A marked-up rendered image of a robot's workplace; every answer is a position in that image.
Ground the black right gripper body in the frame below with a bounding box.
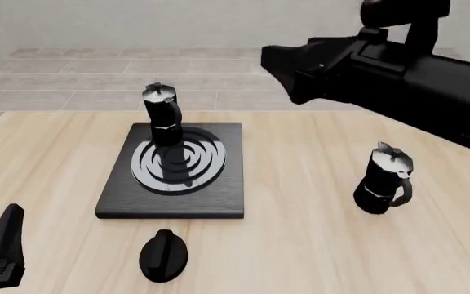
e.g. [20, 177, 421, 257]
[325, 26, 408, 118]

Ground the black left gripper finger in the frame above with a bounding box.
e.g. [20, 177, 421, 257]
[0, 203, 26, 262]

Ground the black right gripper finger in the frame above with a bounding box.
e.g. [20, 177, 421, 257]
[276, 71, 330, 106]
[260, 37, 343, 81]

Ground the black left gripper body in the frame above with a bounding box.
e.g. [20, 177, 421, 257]
[0, 252, 27, 292]

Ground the black moka pot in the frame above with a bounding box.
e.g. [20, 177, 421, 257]
[141, 82, 184, 148]
[352, 140, 416, 216]

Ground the flat black stove plate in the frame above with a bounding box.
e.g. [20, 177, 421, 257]
[95, 122, 246, 221]

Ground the round black stove knob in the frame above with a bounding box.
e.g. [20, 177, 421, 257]
[139, 229, 189, 283]

